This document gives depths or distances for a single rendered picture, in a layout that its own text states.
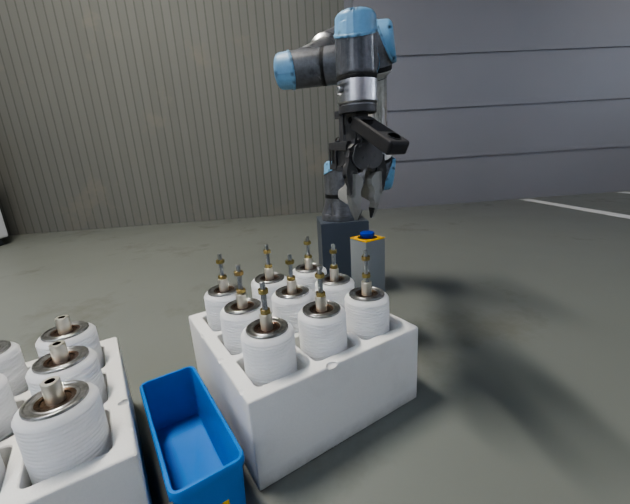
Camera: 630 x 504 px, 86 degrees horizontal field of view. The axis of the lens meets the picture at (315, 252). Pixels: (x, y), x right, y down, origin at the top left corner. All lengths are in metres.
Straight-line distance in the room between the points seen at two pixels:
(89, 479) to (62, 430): 0.07
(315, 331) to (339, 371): 0.08
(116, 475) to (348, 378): 0.38
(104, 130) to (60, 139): 0.39
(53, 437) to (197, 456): 0.30
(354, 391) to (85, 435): 0.43
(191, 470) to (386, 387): 0.40
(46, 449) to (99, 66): 3.39
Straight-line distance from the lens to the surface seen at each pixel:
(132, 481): 0.60
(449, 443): 0.79
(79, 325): 0.82
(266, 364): 0.61
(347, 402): 0.72
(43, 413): 0.58
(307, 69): 0.80
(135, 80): 3.62
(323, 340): 0.66
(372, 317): 0.72
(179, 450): 0.82
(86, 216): 3.85
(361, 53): 0.68
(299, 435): 0.68
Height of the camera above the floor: 0.54
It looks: 16 degrees down
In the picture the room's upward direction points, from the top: 4 degrees counter-clockwise
